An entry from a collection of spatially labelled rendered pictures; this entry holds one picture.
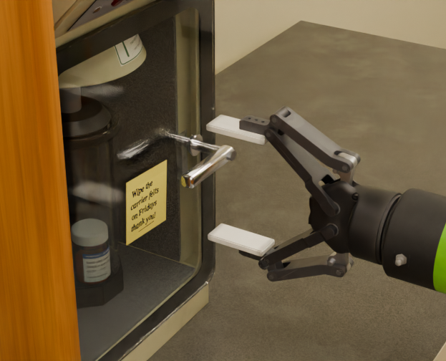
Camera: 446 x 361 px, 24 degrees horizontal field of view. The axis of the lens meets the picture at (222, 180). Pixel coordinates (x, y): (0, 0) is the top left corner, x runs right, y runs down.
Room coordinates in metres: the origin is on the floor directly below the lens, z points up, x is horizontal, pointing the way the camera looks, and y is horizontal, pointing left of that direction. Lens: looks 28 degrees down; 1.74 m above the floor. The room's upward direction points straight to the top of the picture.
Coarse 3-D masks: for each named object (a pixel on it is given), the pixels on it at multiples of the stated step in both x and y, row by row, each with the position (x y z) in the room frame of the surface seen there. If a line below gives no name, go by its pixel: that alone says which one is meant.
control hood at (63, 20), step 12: (60, 0) 0.84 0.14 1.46; (72, 0) 0.83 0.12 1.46; (84, 0) 0.83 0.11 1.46; (132, 0) 0.97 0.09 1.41; (60, 12) 0.84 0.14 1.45; (72, 12) 0.84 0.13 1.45; (108, 12) 0.94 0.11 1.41; (60, 24) 0.84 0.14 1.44; (72, 24) 0.87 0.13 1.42; (60, 36) 0.88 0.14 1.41
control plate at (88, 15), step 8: (96, 0) 0.86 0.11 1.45; (104, 0) 0.88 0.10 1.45; (112, 0) 0.90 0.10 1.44; (128, 0) 0.95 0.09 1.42; (88, 8) 0.86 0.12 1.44; (96, 8) 0.88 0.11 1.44; (104, 8) 0.90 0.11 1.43; (112, 8) 0.93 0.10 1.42; (80, 16) 0.87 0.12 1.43; (88, 16) 0.89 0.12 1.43; (96, 16) 0.91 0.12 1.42; (80, 24) 0.89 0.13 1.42
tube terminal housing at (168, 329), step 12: (144, 0) 1.03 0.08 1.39; (120, 12) 1.00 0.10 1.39; (84, 24) 0.95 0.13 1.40; (96, 24) 0.96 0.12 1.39; (72, 36) 0.93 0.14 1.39; (204, 288) 1.13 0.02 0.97; (192, 300) 1.10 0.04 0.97; (204, 300) 1.13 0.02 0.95; (180, 312) 1.08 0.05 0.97; (192, 312) 1.10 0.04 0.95; (168, 324) 1.06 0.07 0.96; (180, 324) 1.08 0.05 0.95; (156, 336) 1.03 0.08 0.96; (168, 336) 1.06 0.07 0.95; (144, 348) 1.01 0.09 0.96; (156, 348) 1.03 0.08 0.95; (132, 360) 0.99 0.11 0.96; (144, 360) 1.01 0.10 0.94
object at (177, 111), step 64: (192, 0) 1.09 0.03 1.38; (64, 64) 0.90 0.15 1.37; (128, 64) 0.98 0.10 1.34; (192, 64) 1.08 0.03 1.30; (64, 128) 0.90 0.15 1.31; (128, 128) 0.98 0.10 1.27; (192, 128) 1.08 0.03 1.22; (192, 192) 1.08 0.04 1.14; (128, 256) 0.97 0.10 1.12; (192, 256) 1.08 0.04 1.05; (128, 320) 0.97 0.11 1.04
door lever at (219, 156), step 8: (200, 136) 1.09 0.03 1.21; (192, 144) 1.08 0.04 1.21; (200, 144) 1.08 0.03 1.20; (208, 144) 1.08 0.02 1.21; (192, 152) 1.08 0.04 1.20; (208, 152) 1.07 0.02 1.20; (216, 152) 1.05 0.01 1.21; (224, 152) 1.05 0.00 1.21; (232, 152) 1.06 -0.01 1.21; (208, 160) 1.03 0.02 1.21; (216, 160) 1.03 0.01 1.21; (224, 160) 1.05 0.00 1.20; (232, 160) 1.06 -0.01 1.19; (192, 168) 1.01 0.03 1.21; (200, 168) 1.01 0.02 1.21; (208, 168) 1.02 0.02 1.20; (216, 168) 1.03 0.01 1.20; (184, 176) 1.00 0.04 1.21; (192, 176) 0.99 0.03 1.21; (200, 176) 1.01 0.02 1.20; (184, 184) 1.00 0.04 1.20; (192, 184) 0.99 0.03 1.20
